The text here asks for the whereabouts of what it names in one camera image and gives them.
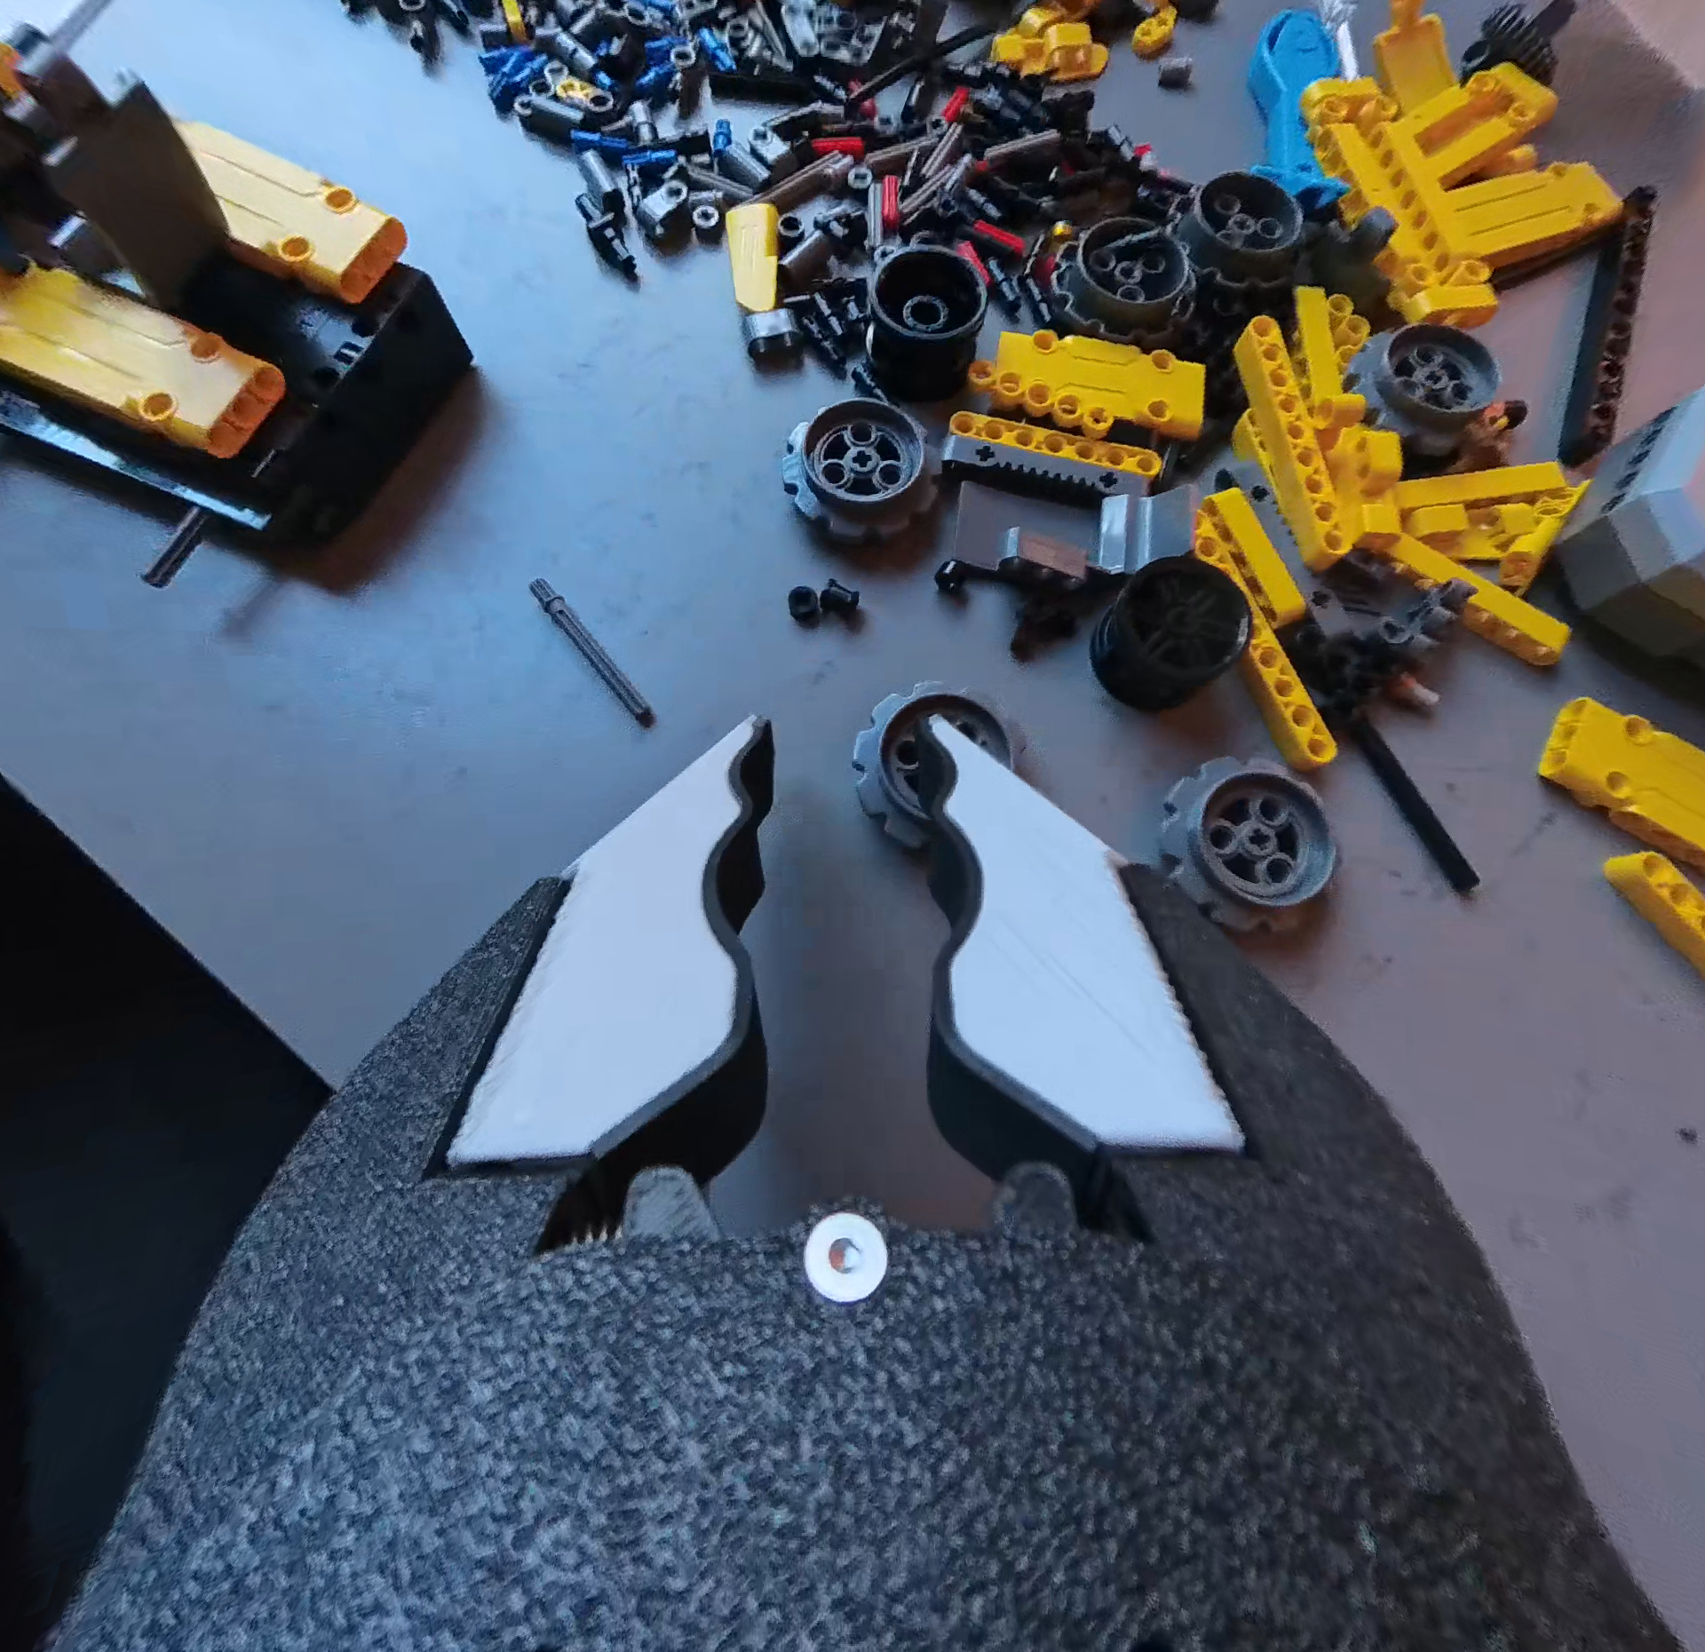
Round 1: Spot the yellow toy vehicle model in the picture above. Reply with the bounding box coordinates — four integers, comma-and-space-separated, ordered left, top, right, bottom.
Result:
0, 28, 477, 592

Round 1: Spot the small yellow piece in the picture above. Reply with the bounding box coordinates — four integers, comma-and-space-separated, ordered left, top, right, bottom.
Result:
1602, 851, 1705, 977

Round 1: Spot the yellow curved panel piece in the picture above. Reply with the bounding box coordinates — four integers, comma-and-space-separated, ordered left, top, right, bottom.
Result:
724, 201, 787, 316

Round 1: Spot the blue brick separator tool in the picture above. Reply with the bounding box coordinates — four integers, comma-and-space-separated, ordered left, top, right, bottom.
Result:
1243, 9, 1356, 217

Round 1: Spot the grey battery box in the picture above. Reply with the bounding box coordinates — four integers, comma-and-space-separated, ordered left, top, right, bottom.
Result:
1552, 386, 1705, 670

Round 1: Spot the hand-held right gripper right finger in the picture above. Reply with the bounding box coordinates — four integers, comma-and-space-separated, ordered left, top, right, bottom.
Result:
919, 719, 1250, 1218

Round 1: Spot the grey desk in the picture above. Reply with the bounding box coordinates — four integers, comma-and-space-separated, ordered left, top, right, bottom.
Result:
0, 0, 1705, 1616

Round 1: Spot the grey panel piece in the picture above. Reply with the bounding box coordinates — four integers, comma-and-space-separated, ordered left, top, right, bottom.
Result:
937, 476, 1202, 605

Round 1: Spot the yellow brick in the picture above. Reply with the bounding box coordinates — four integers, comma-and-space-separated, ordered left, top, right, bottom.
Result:
1538, 700, 1705, 872

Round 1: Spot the black wheel rim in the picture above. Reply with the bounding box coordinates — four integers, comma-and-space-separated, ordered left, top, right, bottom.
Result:
863, 242, 989, 400

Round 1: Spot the thick black axle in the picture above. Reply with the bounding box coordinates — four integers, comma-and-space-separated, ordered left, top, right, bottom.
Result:
1348, 713, 1482, 899

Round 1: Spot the pile of yellow beams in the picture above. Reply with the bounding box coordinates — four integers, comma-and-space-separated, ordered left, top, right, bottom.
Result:
945, 0, 1631, 776

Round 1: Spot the long black holed beam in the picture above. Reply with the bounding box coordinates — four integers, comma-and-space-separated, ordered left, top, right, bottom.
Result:
1557, 185, 1663, 472
0, 390, 278, 539

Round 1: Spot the black tyre with grey hub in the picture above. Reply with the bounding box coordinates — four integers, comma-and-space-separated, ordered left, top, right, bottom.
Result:
1340, 323, 1503, 465

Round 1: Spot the grey toothed wheel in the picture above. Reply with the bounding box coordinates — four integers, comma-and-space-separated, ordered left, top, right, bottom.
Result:
1153, 756, 1341, 932
851, 686, 1025, 855
777, 396, 935, 547

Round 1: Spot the person's dark clothing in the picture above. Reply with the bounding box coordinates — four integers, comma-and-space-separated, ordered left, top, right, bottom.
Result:
0, 774, 336, 1652

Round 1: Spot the thin black axle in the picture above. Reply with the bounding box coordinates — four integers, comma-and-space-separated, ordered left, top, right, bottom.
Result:
530, 578, 659, 731

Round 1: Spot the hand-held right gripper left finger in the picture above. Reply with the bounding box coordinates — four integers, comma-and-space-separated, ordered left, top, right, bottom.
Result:
444, 719, 777, 1208

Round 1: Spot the black gear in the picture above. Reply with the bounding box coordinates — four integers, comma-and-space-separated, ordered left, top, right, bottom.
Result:
1455, 0, 1579, 90

